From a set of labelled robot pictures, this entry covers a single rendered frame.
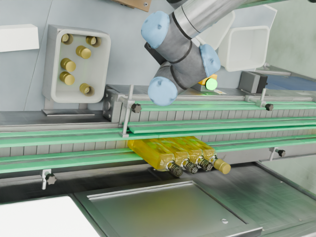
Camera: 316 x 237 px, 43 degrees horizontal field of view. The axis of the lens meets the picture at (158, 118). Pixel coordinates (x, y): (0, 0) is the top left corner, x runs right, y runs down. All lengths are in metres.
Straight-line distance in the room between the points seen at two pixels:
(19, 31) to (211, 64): 0.55
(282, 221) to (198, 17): 0.81
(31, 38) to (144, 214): 0.60
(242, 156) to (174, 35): 0.98
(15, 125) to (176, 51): 0.52
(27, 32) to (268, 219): 0.96
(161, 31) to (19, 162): 0.56
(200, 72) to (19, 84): 0.58
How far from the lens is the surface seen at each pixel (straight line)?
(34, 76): 1.30
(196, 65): 0.97
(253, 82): 1.73
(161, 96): 1.00
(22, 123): 1.21
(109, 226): 1.09
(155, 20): 0.91
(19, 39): 1.20
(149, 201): 1.25
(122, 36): 1.39
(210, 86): 1.54
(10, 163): 1.18
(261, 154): 1.87
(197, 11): 0.88
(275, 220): 1.42
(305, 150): 2.13
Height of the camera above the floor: 1.95
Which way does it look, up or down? 50 degrees down
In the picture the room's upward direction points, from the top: 122 degrees clockwise
